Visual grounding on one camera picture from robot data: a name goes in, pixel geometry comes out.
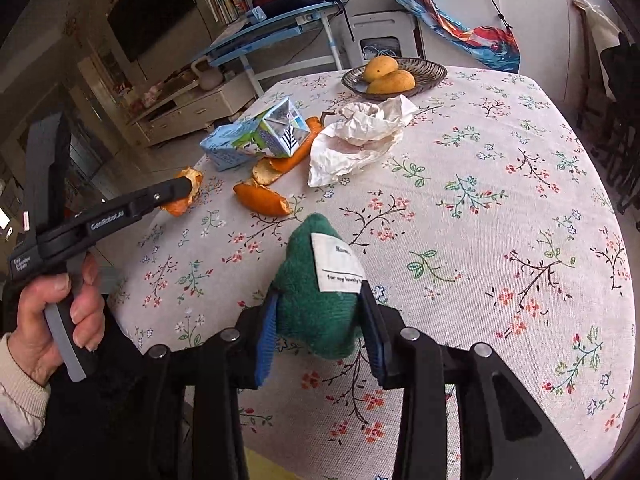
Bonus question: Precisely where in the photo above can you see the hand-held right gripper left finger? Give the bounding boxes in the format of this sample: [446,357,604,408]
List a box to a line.
[145,292,281,480]

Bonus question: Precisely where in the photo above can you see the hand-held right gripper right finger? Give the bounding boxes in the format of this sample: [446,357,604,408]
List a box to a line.
[357,280,586,480]

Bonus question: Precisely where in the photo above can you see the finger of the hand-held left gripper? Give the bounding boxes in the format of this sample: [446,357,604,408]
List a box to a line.
[131,177,195,211]

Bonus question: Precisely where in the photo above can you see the curled orange peel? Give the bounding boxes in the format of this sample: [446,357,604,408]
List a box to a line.
[160,166,205,217]

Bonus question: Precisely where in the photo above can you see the green cloth white label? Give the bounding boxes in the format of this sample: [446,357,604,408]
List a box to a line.
[272,212,368,361]

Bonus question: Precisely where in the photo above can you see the light blue drink carton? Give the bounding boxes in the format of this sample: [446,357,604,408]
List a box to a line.
[200,96,312,171]

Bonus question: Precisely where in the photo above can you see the wedge orange peel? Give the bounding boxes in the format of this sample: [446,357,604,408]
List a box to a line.
[233,180,293,217]

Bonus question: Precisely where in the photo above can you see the small pale orange peel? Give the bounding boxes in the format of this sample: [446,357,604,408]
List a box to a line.
[251,157,287,187]

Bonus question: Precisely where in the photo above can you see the long orange peel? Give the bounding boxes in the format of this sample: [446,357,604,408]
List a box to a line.
[270,116,326,173]

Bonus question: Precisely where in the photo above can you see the white tissue paper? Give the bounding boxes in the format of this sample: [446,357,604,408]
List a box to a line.
[307,122,405,188]

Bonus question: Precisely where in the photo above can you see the person's left forearm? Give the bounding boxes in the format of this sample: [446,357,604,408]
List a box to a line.
[0,332,51,451]

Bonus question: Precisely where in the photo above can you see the person's left hand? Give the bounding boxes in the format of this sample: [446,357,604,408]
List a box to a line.
[7,254,106,387]

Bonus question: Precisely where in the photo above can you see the cream television stand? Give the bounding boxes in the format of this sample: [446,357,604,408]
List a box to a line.
[127,72,258,148]

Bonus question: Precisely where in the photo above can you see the beige vase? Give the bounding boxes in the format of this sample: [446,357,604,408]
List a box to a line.
[191,57,223,92]

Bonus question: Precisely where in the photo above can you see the floral tablecloth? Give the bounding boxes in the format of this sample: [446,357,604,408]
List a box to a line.
[107,65,636,480]

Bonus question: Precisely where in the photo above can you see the blue study desk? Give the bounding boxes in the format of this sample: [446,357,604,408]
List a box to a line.
[192,0,351,98]

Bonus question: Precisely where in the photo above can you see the row of books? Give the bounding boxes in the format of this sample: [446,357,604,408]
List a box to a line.
[202,0,258,26]

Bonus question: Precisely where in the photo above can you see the yellow mango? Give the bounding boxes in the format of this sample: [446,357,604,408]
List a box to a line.
[362,56,399,83]
[366,70,417,95]

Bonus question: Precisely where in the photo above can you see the woven oval fruit basket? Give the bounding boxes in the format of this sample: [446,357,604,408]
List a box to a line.
[341,56,448,98]

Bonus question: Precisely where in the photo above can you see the colourful printed cloth bag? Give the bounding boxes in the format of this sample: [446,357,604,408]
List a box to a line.
[388,0,521,73]

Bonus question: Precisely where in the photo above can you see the black folding chairs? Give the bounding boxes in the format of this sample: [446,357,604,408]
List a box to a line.
[600,32,640,216]

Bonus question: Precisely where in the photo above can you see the dark wooden chair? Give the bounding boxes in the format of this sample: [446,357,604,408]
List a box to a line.
[572,0,616,131]

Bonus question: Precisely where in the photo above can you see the white cabinet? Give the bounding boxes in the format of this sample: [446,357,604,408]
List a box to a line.
[415,0,586,106]

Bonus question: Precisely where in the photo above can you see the white cloth bag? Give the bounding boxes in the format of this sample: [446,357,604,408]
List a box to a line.
[572,0,626,61]

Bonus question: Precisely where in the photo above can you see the black wall television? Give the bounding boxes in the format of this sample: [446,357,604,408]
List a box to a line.
[107,0,197,63]

